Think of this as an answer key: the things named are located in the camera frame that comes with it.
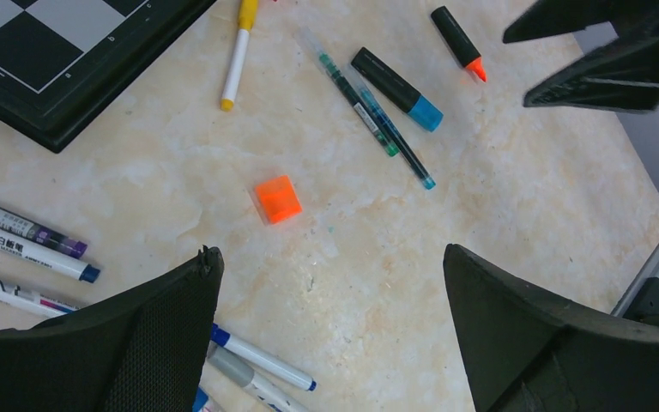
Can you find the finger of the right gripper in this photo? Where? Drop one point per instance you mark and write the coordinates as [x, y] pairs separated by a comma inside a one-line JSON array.
[[548, 18], [621, 76]]

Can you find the white marker blue end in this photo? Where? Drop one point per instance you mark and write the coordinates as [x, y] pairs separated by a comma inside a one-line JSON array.
[[205, 403]]

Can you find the white marker blue cap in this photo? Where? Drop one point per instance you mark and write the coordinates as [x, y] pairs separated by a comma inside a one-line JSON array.
[[259, 357]]

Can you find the purple whiteboard marker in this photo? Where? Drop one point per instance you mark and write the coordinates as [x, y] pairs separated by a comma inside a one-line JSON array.
[[40, 234]]

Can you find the blue capped whiteboard marker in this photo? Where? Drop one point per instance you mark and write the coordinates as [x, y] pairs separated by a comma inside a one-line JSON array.
[[43, 256]]

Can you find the orange highlighter cap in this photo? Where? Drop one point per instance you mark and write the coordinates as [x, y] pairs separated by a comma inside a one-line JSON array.
[[278, 199]]

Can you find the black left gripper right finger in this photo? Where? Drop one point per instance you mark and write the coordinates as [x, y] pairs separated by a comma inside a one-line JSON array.
[[525, 348]]

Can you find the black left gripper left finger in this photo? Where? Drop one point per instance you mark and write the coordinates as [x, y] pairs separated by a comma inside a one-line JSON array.
[[140, 350]]

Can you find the black and grey chessboard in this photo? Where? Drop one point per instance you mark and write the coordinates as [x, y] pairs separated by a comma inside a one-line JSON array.
[[63, 62]]

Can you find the black highlighter with blue cap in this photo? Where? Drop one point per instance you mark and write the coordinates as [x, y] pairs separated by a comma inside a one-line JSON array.
[[399, 91]]

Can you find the black orange-tip highlighter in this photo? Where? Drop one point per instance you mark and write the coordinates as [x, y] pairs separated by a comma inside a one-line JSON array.
[[465, 52]]

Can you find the white pen with yellow ends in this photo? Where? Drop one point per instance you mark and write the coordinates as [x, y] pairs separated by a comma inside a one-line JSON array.
[[246, 19]]

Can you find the white marker with pink band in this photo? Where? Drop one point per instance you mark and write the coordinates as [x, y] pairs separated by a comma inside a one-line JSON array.
[[32, 301]]

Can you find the blue gel pen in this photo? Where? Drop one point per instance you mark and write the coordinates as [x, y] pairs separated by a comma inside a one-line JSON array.
[[388, 128]]

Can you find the white marker grey cap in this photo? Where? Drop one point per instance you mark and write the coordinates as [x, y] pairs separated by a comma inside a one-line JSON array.
[[252, 382]]

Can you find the green gel pen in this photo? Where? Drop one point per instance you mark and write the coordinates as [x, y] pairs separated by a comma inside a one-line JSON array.
[[327, 65]]

